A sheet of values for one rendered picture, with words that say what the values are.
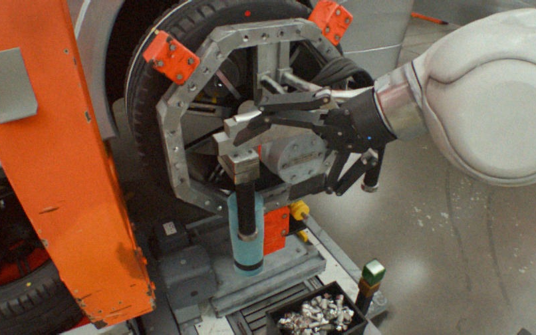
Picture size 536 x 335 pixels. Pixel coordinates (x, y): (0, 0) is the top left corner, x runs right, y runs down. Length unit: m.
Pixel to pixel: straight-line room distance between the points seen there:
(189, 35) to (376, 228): 1.42
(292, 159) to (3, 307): 0.90
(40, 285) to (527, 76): 1.13
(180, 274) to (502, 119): 1.03
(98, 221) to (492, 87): 0.64
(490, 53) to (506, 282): 1.75
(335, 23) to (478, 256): 1.45
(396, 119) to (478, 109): 0.21
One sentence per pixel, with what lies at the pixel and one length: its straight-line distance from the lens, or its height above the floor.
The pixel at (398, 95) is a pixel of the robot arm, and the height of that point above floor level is 1.13.
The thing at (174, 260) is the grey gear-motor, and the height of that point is 0.40.
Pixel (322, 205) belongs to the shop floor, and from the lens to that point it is 1.96.
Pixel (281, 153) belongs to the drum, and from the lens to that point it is 0.73.
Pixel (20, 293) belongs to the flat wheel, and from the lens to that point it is 1.15.
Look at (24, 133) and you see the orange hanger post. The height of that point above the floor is 1.06.
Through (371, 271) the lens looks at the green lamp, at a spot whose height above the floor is 0.66.
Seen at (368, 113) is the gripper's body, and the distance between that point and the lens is 0.43.
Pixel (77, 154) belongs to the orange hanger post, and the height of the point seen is 1.00.
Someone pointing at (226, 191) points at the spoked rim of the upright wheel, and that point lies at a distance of 1.03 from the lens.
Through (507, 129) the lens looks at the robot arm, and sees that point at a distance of 0.21.
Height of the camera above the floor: 1.28
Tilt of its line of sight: 35 degrees down
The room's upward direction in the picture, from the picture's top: straight up
